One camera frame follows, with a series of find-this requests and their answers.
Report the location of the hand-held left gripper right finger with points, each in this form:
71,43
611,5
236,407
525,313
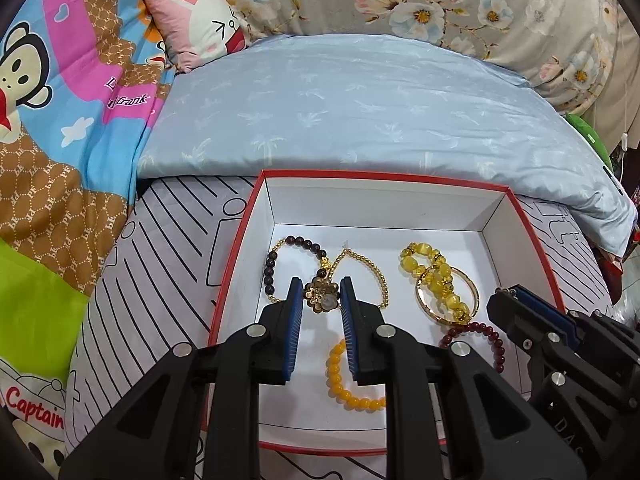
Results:
350,335

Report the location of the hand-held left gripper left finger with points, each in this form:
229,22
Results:
295,330

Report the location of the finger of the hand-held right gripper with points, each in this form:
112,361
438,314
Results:
520,320
610,340

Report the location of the gold flower ornament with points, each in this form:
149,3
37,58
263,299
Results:
320,297

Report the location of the gold bangle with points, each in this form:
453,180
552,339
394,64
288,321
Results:
418,296

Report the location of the red cardboard box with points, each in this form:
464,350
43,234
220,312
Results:
380,210

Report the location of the dark red cloth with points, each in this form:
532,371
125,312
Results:
617,270

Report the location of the green object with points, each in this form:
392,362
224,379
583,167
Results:
592,140

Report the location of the light blue quilt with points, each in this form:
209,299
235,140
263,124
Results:
350,110

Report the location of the cartoon monkey blanket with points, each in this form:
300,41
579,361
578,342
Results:
75,110

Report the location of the pink cartoon pillow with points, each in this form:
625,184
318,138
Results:
190,25

